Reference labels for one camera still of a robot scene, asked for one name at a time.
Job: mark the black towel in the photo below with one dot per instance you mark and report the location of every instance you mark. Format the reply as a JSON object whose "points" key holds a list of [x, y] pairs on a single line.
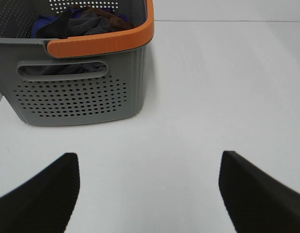
{"points": [[58, 28]]}

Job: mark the dark grey towel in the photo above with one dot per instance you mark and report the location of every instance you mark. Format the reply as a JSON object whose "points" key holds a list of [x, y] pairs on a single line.
{"points": [[64, 69]]}

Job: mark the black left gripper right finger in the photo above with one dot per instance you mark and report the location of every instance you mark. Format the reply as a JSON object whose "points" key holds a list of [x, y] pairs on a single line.
{"points": [[256, 202]]}

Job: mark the brown towel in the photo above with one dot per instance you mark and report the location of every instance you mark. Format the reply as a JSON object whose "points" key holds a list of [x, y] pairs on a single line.
{"points": [[120, 23]]}

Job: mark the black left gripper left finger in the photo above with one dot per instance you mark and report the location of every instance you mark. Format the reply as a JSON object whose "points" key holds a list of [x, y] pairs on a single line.
{"points": [[44, 203]]}

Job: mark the blue towel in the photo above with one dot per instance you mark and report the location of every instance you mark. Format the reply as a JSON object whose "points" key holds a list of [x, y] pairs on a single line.
{"points": [[79, 23]]}

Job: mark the grey basket with orange rim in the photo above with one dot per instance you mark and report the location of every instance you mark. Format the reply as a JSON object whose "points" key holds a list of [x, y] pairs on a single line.
{"points": [[75, 99]]}

